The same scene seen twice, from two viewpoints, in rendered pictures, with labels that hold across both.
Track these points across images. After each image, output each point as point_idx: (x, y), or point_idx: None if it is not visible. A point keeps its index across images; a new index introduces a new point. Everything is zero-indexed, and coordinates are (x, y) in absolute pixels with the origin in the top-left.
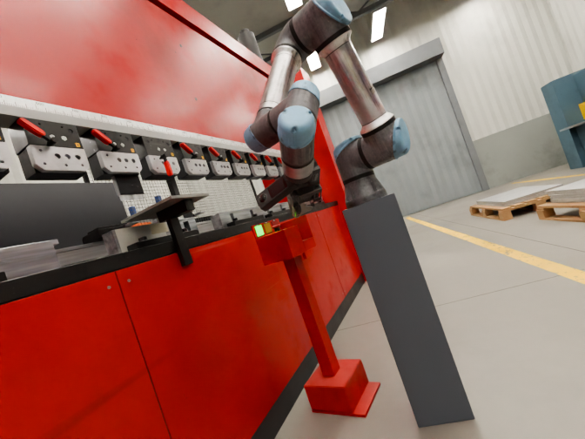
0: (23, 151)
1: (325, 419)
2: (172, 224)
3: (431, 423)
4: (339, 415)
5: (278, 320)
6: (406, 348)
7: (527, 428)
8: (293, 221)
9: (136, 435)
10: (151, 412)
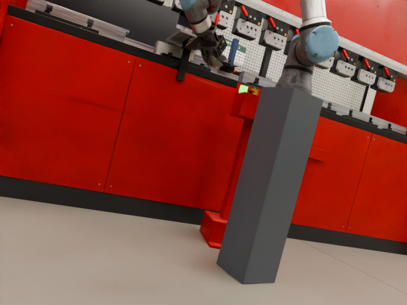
0: None
1: (197, 235)
2: (184, 51)
3: (222, 266)
4: (204, 239)
5: (230, 169)
6: (238, 207)
7: (251, 302)
8: None
9: (101, 131)
10: (112, 129)
